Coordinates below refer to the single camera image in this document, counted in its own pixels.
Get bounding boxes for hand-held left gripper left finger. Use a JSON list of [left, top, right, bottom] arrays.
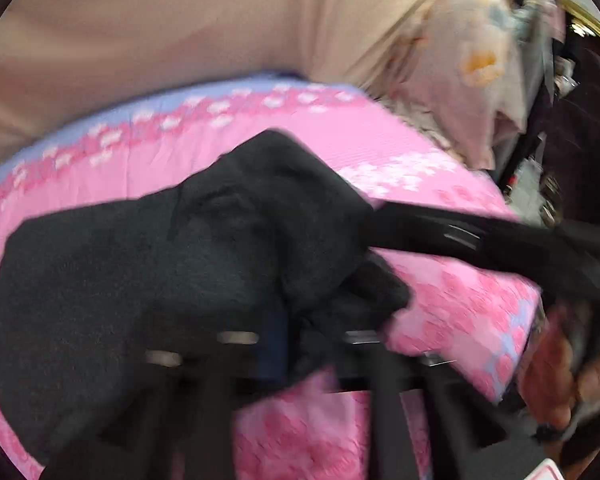
[[130, 310, 293, 480]]

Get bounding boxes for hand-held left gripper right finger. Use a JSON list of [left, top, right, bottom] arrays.
[[337, 327, 551, 480]]

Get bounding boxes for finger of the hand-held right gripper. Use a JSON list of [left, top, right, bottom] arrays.
[[369, 202, 488, 263]]

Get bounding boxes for dark grey pants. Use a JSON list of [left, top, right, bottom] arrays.
[[0, 129, 413, 480]]

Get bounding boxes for person's right hand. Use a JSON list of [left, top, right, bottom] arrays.
[[522, 310, 600, 443]]

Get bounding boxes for pink rose bedsheet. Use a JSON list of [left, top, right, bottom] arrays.
[[0, 72, 545, 480]]

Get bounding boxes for pale floral quilt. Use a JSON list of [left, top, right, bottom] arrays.
[[370, 0, 531, 172]]

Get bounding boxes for pile of clothes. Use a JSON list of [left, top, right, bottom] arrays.
[[507, 0, 573, 116]]

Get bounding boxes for beige blanket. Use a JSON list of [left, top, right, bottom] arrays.
[[0, 0, 453, 177]]

